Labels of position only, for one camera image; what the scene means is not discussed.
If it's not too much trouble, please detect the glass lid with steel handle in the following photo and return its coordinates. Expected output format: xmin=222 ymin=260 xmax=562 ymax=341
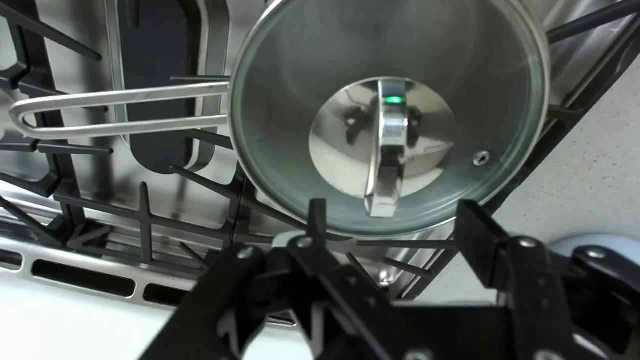
xmin=229 ymin=0 xmax=552 ymax=240

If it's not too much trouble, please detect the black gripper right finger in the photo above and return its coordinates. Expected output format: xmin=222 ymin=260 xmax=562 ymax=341
xmin=455 ymin=198 xmax=640 ymax=360

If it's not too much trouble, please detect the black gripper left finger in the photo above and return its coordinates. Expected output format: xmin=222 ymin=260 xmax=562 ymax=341
xmin=138 ymin=198 xmax=396 ymax=360

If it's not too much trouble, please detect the steel pot with long handle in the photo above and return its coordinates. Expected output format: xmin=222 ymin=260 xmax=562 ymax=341
xmin=9 ymin=0 xmax=557 ymax=244

